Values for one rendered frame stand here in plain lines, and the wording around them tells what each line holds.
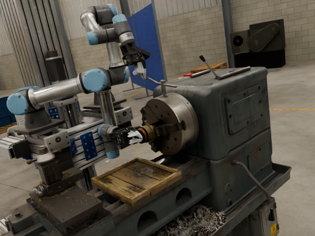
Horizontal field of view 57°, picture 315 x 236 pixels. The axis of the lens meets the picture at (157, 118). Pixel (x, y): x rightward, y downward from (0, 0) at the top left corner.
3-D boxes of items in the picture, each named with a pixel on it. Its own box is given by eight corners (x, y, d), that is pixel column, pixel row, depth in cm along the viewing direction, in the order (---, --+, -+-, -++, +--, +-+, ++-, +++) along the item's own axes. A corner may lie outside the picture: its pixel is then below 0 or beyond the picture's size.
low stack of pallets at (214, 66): (206, 76, 1040) (204, 64, 1029) (228, 74, 993) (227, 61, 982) (191, 84, 940) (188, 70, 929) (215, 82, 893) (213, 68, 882)
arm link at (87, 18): (74, 6, 192) (86, 31, 155) (91, 3, 194) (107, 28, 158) (78, 23, 199) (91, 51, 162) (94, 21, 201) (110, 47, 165)
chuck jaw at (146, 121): (160, 123, 157) (148, 106, 160) (163, 118, 153) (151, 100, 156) (144, 129, 150) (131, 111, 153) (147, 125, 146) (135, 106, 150)
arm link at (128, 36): (127, 38, 161) (135, 31, 155) (131, 45, 161) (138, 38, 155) (116, 39, 157) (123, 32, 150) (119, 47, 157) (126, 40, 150)
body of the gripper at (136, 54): (125, 68, 156) (117, 47, 156) (138, 65, 161) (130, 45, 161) (132, 62, 149) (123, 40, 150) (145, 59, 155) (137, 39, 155)
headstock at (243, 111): (216, 119, 222) (209, 68, 212) (275, 126, 186) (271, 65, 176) (158, 147, 186) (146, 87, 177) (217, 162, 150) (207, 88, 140)
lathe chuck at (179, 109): (156, 141, 174) (151, 90, 164) (196, 156, 151) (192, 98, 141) (145, 146, 169) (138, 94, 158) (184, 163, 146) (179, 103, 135)
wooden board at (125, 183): (138, 162, 167) (137, 156, 166) (182, 178, 140) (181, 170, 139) (92, 185, 150) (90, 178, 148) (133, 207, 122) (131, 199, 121)
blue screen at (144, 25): (122, 92, 1039) (108, 23, 980) (144, 87, 1058) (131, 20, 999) (154, 112, 653) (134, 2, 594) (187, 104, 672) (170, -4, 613)
